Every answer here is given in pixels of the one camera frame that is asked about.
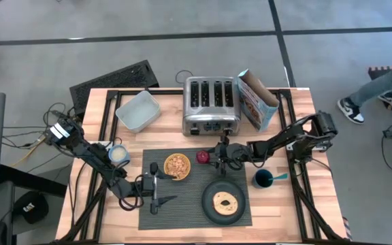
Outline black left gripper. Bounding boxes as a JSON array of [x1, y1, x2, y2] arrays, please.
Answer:
[[134, 162, 178, 215]]

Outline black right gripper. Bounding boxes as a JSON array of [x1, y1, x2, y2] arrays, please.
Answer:
[[208, 135, 251, 176]]

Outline red apple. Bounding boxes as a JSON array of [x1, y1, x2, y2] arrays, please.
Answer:
[[195, 150, 211, 165]]

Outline blue patterned bowl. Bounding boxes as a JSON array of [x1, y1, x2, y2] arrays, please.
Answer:
[[163, 152, 192, 181]]

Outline toasted bagel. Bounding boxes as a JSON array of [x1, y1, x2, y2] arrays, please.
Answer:
[[212, 191, 239, 216]]

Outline spoon with teal handle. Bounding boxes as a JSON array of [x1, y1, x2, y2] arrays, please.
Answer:
[[267, 171, 289, 182]]

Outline blue cinnamon cereal box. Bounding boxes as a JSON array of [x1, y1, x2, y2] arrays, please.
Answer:
[[236, 69, 280, 133]]

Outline cinnamon cereal pieces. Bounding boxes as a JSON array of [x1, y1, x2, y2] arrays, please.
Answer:
[[166, 155, 189, 178]]

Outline grey woven placemat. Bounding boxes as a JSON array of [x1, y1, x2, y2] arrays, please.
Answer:
[[138, 148, 253, 231]]

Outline silver four-slot toaster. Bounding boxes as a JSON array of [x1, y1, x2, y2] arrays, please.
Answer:
[[182, 76, 242, 137]]

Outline dark grey round plate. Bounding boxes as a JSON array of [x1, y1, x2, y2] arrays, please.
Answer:
[[201, 179, 247, 226]]

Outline dark blue cup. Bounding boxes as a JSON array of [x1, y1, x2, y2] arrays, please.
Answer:
[[252, 169, 274, 190]]

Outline light blue cup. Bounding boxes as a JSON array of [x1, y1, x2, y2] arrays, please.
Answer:
[[108, 144, 131, 164]]

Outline white plastic bin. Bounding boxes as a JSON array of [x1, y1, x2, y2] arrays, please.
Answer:
[[115, 90, 161, 133]]

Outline black perforated floor panel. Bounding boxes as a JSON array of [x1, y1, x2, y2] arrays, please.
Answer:
[[69, 59, 160, 113]]

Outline black cap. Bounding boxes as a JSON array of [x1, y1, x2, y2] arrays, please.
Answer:
[[14, 191, 50, 225]]

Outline striped hazard tape strip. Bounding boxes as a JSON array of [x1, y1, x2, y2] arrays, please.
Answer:
[[342, 216, 353, 241]]

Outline black hazard striped mat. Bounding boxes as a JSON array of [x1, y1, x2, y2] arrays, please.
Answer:
[[367, 64, 392, 110]]

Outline person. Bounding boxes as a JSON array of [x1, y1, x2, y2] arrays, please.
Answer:
[[337, 50, 392, 125]]

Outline black toaster cord loop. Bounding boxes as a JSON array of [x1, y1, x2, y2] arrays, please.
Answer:
[[175, 69, 195, 84]]

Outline black cable tangle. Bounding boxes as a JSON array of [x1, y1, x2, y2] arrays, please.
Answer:
[[1, 101, 81, 150]]

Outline yellow cable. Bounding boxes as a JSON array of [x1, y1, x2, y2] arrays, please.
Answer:
[[10, 135, 46, 167]]

